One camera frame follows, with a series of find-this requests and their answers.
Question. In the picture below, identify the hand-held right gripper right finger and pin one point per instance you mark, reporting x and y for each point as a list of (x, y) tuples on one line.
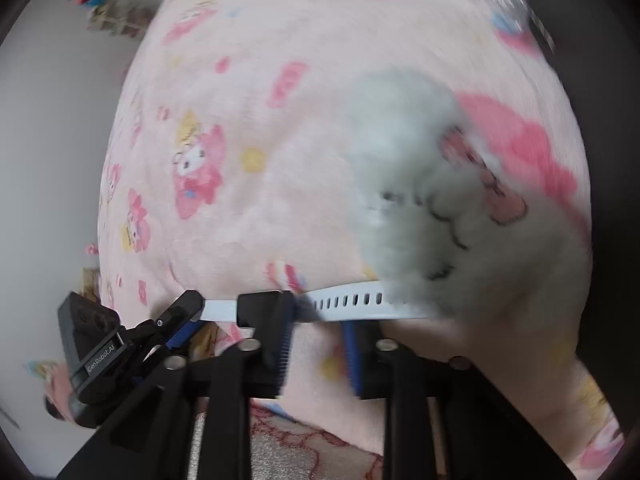
[(350, 355)]

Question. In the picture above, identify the pink printed blanket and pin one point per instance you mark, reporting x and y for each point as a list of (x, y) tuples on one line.
[(300, 160)]

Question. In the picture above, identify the beige red patterned cloth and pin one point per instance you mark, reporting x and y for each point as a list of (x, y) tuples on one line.
[(300, 450)]

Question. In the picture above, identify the white fluffy plush toy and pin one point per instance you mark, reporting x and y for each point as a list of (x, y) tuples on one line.
[(400, 160)]

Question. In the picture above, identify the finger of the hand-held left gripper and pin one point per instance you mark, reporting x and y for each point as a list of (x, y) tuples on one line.
[(155, 360), (182, 310)]

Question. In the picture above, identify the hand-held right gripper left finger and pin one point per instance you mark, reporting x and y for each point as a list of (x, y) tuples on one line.
[(282, 345)]

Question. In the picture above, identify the small shelf rack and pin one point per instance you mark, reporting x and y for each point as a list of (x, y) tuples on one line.
[(120, 17)]

